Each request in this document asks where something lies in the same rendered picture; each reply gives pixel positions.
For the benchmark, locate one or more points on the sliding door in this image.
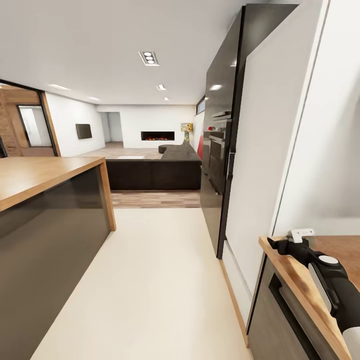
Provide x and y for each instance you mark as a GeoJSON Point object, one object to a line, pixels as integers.
{"type": "Point", "coordinates": [25, 130]}

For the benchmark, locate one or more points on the oven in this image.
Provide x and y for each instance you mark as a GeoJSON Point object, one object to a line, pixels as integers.
{"type": "Point", "coordinates": [218, 154]}

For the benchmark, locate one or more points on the fixed window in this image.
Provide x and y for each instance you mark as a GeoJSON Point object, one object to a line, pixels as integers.
{"type": "Point", "coordinates": [200, 106]}

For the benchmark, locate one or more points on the gas fireplace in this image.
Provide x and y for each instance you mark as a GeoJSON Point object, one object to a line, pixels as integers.
{"type": "Point", "coordinates": [157, 136]}

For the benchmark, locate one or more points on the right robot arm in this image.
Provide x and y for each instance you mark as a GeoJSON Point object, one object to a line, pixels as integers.
{"type": "Point", "coordinates": [339, 294]}

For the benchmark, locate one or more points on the paper coffee filter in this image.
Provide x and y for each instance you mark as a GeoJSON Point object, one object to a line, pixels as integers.
{"type": "Point", "coordinates": [311, 240]}

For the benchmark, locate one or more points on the downlight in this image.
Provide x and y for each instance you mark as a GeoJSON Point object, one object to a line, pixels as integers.
{"type": "Point", "coordinates": [149, 58]}

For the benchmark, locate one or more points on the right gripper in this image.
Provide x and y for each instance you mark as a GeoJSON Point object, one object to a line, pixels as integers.
{"type": "Point", "coordinates": [289, 248]}

